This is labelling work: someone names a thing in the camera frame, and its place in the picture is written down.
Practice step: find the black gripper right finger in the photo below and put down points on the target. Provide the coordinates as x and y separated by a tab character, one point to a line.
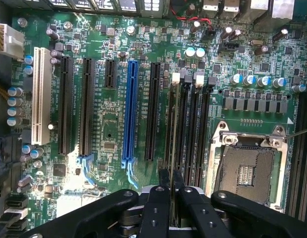
242	213

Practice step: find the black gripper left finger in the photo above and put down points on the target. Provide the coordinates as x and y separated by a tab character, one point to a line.
99	213

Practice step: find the black-latched black RAM slot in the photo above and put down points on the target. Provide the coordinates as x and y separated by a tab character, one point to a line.
205	134
185	129

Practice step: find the white-latched black RAM slot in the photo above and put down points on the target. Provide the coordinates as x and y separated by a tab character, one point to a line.
195	134

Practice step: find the long black expansion slot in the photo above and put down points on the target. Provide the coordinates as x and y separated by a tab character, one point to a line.
153	111
65	106
87	106

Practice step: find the blue expansion slot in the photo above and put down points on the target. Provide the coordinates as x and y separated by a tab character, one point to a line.
130	109

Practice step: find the RAM memory stick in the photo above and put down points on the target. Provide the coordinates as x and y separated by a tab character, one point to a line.
168	124

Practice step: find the white PCI expansion slot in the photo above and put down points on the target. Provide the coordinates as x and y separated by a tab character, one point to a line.
41	96

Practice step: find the short black expansion slot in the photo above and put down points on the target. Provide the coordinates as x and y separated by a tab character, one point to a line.
110	74

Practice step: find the metal-framed CPU socket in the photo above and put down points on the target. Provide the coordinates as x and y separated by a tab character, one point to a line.
247	171

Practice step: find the square black chip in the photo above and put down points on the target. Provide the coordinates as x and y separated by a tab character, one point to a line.
59	169

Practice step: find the dark cylindrical capacitor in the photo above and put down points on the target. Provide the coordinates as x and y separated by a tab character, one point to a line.
235	34
225	33
195	27
25	181
55	61
24	188
280	34
52	34
261	50
56	54

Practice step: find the black SATA connector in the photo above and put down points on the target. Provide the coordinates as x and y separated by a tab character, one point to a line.
17	202

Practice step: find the grey SATA connector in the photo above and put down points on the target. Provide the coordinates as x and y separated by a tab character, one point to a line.
16	213

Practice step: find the blue-topped capacitor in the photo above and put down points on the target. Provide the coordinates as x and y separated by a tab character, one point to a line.
27	149
28	60
14	111
190	53
263	81
14	121
298	88
200	53
15	101
28	70
249	80
36	153
279	83
236	79
15	92

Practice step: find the green PC motherboard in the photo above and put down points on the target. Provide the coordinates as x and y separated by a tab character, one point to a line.
114	119

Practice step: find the thin metal locking lever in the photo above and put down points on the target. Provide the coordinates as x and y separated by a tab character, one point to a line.
298	133

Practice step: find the black fan header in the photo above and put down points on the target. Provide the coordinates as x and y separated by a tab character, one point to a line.
229	47

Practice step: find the silver motherboard screw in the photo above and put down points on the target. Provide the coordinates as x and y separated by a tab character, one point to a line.
131	30
22	22
67	26

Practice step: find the white power connector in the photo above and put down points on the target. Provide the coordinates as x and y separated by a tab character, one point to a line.
10	42

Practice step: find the metal rear port block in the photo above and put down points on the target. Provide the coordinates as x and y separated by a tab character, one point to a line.
211	8
252	10
279	15
230	9

